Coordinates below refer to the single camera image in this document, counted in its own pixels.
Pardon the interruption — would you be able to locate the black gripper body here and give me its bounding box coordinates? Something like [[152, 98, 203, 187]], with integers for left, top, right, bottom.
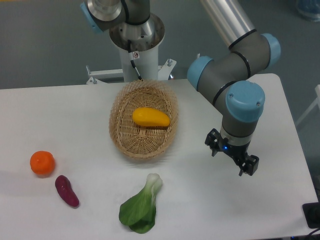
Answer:
[[218, 129, 250, 164]]

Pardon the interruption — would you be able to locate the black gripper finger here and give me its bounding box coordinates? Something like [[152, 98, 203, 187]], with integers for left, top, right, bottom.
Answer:
[[238, 154, 259, 177], [204, 128, 221, 157]]

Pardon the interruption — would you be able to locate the yellow mango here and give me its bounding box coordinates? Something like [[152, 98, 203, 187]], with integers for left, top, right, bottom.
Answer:
[[132, 107, 171, 127]]

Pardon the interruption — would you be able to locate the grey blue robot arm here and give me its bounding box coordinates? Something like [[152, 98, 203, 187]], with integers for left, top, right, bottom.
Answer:
[[80, 0, 281, 175]]

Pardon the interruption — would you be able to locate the woven wicker basket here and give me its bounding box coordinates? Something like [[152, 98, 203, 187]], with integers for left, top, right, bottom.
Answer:
[[109, 80, 179, 160]]

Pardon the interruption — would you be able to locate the black device at table edge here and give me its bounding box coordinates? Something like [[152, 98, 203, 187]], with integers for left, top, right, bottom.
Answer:
[[302, 202, 320, 229]]

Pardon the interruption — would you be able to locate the green bok choy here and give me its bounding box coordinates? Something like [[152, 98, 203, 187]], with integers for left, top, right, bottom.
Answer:
[[118, 173, 163, 234]]

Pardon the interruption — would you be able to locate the purple sweet potato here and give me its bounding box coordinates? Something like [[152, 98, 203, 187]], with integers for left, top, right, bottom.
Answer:
[[55, 175, 80, 208]]

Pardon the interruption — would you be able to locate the blue bag in background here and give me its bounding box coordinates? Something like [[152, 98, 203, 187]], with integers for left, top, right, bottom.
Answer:
[[295, 0, 320, 22]]

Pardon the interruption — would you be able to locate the orange tangerine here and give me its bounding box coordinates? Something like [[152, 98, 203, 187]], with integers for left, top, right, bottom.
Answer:
[[29, 150, 56, 175]]

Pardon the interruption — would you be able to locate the white frame at right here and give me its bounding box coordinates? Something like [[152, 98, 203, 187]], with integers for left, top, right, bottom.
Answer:
[[295, 84, 320, 128]]

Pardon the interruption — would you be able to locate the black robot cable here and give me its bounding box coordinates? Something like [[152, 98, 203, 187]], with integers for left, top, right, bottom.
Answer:
[[126, 39, 145, 83]]

